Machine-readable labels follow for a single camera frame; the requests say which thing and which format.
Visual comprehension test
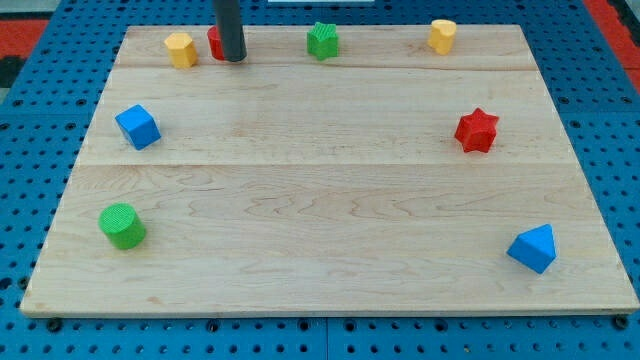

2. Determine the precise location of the yellow hexagon block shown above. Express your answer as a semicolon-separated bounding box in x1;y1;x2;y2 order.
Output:
164;32;198;69

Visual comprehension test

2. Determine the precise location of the light wooden board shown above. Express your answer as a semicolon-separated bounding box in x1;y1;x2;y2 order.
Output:
21;25;639;318

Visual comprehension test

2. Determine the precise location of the green star block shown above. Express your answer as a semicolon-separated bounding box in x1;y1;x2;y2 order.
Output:
307;22;339;61

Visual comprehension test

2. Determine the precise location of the red star block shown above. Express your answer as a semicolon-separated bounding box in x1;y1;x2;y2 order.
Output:
454;108;499;153

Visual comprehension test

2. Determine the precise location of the red cylinder block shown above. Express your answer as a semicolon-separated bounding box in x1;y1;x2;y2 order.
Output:
207;25;225;61

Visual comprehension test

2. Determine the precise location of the blue cube block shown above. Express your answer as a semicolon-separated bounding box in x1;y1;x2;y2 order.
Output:
115;104;161;150

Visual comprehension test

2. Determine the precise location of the yellow heart block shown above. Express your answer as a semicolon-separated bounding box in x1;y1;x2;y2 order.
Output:
427;19;457;55

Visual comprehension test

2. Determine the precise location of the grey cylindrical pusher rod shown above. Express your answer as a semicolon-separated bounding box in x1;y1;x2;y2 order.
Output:
213;0;247;62

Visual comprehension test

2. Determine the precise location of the green cylinder block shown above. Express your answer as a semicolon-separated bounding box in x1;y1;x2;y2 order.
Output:
98;203;146;250

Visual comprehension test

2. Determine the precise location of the blue triangular prism block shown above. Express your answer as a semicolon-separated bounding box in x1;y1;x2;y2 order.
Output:
506;224;556;274

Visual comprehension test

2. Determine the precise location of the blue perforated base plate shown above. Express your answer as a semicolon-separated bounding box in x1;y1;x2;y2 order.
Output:
1;1;639;359

